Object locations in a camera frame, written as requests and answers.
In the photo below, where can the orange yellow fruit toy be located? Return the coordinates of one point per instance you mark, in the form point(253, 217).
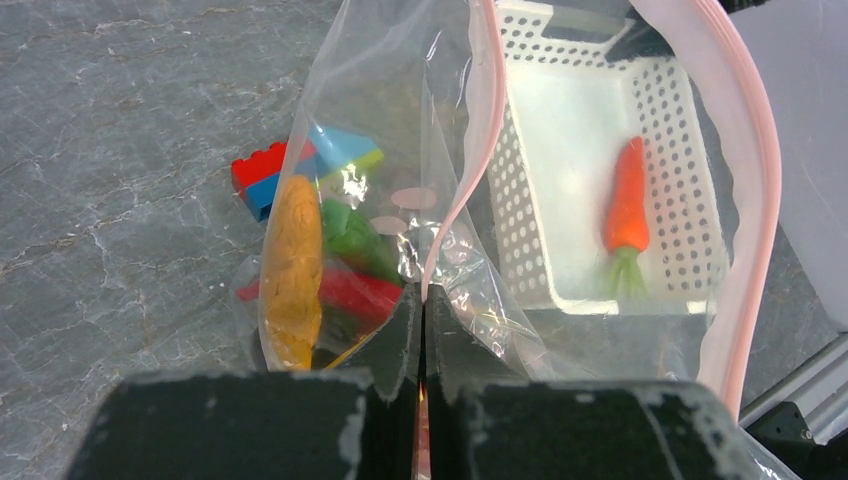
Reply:
point(293, 237)

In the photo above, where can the clear polka dot zip bag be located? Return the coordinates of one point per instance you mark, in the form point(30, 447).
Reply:
point(425, 81)

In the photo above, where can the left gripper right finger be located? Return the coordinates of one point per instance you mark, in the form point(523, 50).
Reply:
point(488, 422)

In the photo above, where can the green chili pepper toy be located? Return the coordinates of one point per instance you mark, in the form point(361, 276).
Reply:
point(352, 239)

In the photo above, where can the red chili pepper toy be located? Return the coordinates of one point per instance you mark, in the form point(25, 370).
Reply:
point(351, 291)

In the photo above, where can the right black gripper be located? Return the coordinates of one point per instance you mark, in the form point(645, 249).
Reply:
point(628, 31)

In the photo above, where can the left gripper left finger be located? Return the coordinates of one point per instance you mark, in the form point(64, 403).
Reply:
point(354, 421)

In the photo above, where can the orange carrot toy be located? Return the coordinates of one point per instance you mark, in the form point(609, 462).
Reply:
point(625, 232)

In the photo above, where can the yellow corn toy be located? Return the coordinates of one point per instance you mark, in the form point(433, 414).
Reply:
point(348, 353)

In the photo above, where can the white perforated basket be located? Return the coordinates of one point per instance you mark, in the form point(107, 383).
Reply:
point(552, 171)

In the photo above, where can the multicolour brick stack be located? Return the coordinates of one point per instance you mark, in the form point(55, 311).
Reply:
point(327, 152)

